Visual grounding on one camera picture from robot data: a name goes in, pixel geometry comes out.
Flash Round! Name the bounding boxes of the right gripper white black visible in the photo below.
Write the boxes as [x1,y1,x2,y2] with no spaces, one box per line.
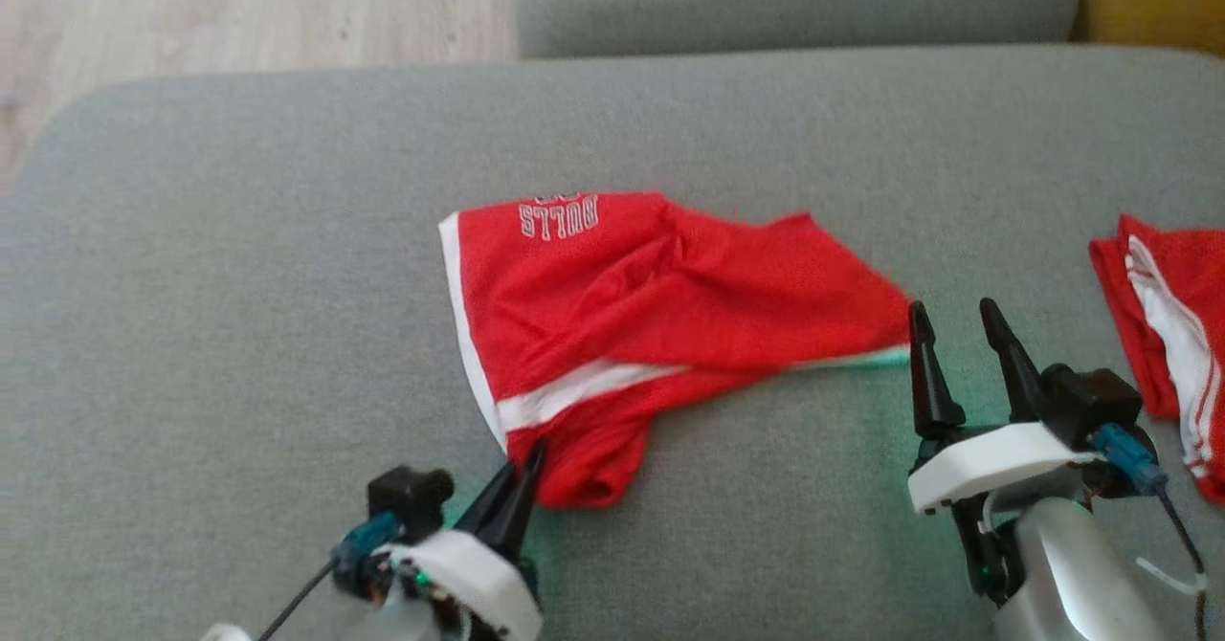
[906,298,1102,604]

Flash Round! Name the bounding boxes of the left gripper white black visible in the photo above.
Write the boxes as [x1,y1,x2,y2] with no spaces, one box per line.
[383,443,548,641]

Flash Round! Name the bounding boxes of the red Bulls basketball shorts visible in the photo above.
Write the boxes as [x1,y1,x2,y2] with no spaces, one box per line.
[438,191,915,511]

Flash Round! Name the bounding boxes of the red Bulls basketball jersey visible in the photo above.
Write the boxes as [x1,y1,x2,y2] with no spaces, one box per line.
[1088,214,1225,506]

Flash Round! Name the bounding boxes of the large grey sofa seat cushion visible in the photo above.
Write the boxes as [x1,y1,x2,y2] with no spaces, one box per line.
[0,43,1225,641]

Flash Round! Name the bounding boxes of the small grey sofa cushion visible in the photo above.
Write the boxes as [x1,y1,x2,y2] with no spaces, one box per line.
[517,0,1080,58]

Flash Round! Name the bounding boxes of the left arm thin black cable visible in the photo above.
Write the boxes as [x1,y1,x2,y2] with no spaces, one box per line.
[254,557,342,641]

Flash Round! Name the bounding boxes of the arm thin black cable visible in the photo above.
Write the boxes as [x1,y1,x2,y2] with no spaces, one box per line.
[254,557,342,641]
[1153,486,1210,641]

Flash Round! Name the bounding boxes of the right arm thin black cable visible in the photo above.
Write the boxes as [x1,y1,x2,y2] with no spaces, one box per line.
[1153,486,1210,641]

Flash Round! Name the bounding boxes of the white cable tie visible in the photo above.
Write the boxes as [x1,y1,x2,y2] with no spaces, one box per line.
[1136,555,1209,597]

